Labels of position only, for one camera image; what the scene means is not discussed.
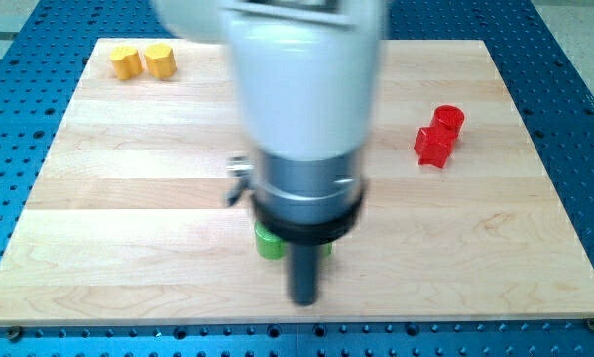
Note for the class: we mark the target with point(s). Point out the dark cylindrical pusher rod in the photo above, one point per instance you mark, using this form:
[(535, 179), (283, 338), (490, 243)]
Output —
[(303, 268)]

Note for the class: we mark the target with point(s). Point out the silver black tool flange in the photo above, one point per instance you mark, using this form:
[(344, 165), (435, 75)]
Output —
[(311, 202)]

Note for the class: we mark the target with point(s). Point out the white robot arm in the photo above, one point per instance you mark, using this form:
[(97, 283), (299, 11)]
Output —
[(305, 75)]

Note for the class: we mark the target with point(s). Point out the red star block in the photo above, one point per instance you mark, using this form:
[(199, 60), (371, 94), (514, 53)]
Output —
[(434, 145)]

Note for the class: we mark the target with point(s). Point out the wooden board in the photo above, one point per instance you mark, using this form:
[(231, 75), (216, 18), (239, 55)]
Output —
[(126, 222)]

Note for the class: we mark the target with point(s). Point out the green cylinder block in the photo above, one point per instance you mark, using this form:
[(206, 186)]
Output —
[(268, 245)]

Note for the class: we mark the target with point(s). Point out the red cylinder block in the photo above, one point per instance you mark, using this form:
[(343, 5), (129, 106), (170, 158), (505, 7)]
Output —
[(448, 118)]

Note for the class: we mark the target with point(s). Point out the yellow hexagon block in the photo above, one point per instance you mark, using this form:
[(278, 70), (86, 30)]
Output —
[(160, 60)]

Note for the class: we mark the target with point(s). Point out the yellow heart block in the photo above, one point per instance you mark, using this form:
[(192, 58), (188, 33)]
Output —
[(126, 62)]

